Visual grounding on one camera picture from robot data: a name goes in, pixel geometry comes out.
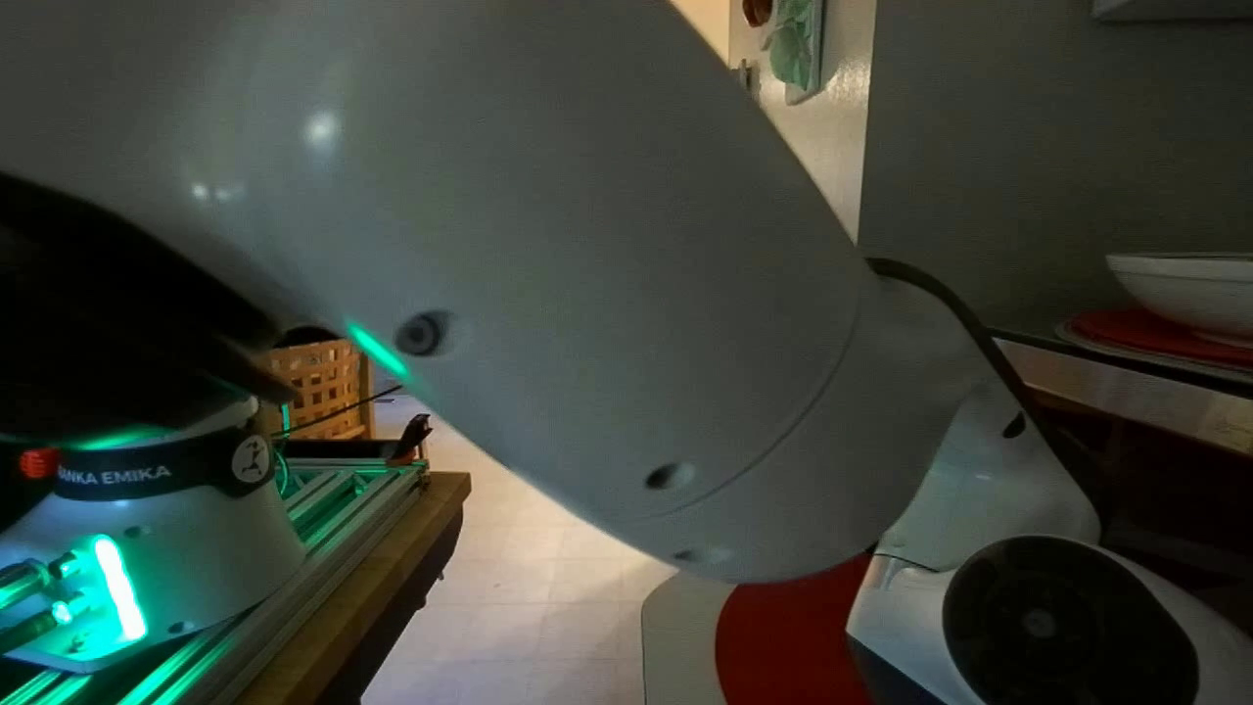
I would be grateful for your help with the red round placemat on counter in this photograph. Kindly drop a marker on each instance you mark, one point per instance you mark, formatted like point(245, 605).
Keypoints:
point(784, 644)

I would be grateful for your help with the green lit aluminium base frame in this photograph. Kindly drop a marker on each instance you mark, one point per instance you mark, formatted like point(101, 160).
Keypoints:
point(177, 602)

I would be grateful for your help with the wicker basket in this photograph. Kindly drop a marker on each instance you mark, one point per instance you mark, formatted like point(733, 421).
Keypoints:
point(327, 395)

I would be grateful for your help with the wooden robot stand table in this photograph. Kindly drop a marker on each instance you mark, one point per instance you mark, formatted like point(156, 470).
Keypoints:
point(343, 635)

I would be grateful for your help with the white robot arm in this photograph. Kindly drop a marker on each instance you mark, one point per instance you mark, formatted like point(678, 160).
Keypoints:
point(573, 237)

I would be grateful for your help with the red placemat on microwave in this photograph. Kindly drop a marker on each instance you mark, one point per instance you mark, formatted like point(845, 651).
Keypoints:
point(1139, 331)

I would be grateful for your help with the white bowl on microwave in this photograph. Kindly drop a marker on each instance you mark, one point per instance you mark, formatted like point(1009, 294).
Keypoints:
point(1207, 292)

